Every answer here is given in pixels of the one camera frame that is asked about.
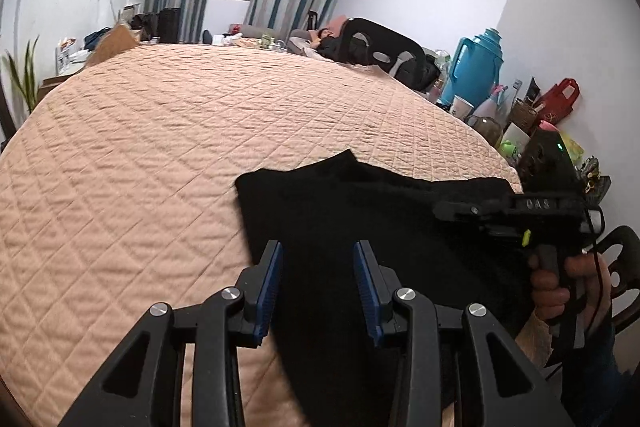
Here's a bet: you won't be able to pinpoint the dark wooden chair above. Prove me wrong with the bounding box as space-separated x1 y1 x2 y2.
597 225 640 333
0 82 16 148
336 18 431 82

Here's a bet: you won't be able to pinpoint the red bag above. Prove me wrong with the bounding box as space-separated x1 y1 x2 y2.
535 78 580 125

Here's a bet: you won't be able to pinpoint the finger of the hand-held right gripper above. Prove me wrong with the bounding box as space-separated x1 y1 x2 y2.
432 198 511 222

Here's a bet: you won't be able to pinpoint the pink bottle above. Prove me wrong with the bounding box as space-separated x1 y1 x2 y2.
475 86 507 120

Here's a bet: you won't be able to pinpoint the dark bag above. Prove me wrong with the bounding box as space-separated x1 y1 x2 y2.
84 28 113 50

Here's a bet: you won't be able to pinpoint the person's right forearm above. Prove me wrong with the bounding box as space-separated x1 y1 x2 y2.
514 311 640 427

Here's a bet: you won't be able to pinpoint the peach quilted blanket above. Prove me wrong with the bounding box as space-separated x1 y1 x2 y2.
0 22 523 427

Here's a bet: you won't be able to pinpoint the black pants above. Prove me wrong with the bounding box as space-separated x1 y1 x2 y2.
235 149 546 427

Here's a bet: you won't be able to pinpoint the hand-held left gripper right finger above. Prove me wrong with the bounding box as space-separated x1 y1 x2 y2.
353 240 576 427

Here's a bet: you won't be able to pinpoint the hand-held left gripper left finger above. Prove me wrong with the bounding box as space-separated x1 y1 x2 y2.
57 240 284 427

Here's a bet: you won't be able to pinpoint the green potted plant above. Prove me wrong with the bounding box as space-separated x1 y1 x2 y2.
2 35 41 112

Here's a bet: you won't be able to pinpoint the blue thermos jug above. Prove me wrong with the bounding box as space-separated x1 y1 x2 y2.
447 28 506 108

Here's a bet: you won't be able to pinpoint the white side cabinet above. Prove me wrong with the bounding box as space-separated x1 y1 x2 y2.
55 39 91 75

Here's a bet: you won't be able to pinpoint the white paper cup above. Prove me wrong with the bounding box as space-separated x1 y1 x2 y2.
448 96 475 118

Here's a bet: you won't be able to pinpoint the wicker basket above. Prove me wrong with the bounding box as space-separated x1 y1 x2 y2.
507 99 538 130

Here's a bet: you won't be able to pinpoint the person's right hand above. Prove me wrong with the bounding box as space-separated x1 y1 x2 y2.
528 251 614 334

